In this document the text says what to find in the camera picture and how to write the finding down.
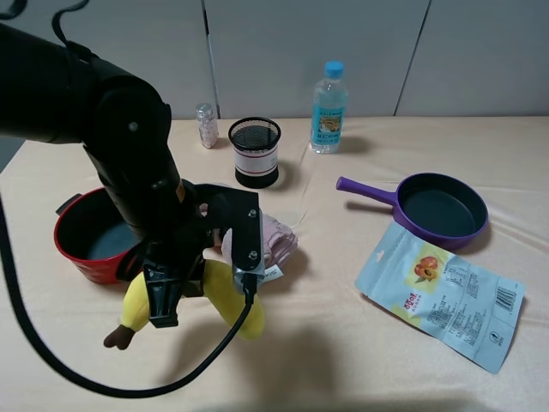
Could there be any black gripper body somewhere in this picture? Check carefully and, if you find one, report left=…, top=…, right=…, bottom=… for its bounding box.
left=116, top=182, right=232, bottom=297

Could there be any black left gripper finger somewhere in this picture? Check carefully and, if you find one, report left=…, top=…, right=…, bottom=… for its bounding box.
left=143, top=264, right=189, bottom=328

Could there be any yellow plush banana toy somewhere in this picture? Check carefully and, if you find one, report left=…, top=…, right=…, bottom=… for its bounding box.
left=103, top=260, right=265, bottom=350

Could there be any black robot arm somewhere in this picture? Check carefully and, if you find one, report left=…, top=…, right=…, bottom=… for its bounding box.
left=1, top=25, right=226, bottom=328

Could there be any rolled pink towel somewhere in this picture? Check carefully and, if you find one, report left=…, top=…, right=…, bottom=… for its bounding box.
left=204, top=214, right=299, bottom=275

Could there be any small clear pill bottle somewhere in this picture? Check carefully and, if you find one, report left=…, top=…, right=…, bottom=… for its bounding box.
left=196, top=103, right=219, bottom=148

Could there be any black mesh pen holder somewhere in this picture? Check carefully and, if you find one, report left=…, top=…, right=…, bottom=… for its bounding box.
left=228, top=117, right=281, bottom=189

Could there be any beige tablecloth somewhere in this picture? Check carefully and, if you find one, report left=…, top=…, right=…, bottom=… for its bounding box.
left=1, top=117, right=548, bottom=411

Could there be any clear water bottle blue cap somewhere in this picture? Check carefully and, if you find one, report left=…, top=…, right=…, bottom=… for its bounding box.
left=310, top=61, right=348, bottom=154

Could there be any purple frying pan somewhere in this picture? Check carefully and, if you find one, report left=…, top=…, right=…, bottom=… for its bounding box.
left=335, top=173, right=489, bottom=251

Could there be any light blue snack pouch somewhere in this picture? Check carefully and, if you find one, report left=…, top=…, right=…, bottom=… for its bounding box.
left=355, top=222, right=525, bottom=374

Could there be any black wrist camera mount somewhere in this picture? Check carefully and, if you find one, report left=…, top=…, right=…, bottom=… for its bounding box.
left=206, top=185, right=265, bottom=294

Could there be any red pot with black handles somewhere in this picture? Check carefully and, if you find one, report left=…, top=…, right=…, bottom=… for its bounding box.
left=54, top=188, right=138, bottom=285

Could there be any black cable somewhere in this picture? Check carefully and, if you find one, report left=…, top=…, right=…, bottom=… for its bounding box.
left=0, top=0, right=263, bottom=399

